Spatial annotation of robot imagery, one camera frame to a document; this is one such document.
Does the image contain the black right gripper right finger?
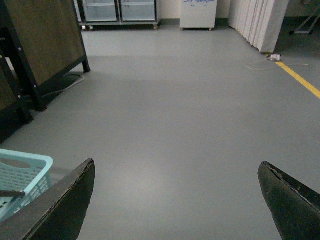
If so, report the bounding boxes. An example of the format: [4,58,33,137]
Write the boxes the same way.
[257,161,320,240]

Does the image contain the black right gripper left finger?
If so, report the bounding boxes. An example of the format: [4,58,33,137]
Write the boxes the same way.
[0,158,96,240]

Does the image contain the light blue plastic basket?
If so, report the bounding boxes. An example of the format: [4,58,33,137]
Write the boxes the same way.
[0,149,53,222]

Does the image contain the white power strip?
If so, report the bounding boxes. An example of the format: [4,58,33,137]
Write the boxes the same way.
[269,53,282,62]

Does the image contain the wooden panel black-framed shelf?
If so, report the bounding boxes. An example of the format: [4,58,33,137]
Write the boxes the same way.
[0,0,90,141]

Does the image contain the metal stand legs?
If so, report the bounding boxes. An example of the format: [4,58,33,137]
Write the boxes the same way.
[289,5,320,35]

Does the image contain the white folding curtain partition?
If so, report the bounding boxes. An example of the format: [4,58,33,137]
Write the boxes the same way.
[228,0,289,54]

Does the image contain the glass door refrigerator cabinet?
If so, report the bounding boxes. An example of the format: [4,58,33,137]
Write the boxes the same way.
[73,0,161,31]

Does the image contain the white chest freezer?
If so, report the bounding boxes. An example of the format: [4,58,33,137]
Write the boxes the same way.
[179,0,218,31]

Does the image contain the grey cable under shelf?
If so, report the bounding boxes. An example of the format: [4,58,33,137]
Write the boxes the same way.
[41,72,86,98]

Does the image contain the white floor cable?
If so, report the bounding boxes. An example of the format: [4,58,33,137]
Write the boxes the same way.
[244,58,310,71]

